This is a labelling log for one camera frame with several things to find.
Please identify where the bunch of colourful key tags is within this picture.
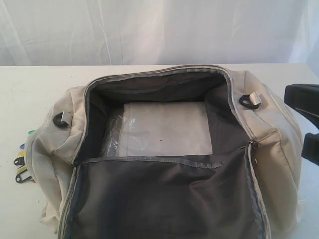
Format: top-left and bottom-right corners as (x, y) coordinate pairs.
(13, 143), (35, 184)

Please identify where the beige duffel bag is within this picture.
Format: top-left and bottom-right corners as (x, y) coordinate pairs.
(25, 65), (303, 239)

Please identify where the clear plastic sheet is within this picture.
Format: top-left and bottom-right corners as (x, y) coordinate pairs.
(100, 102), (212, 157)

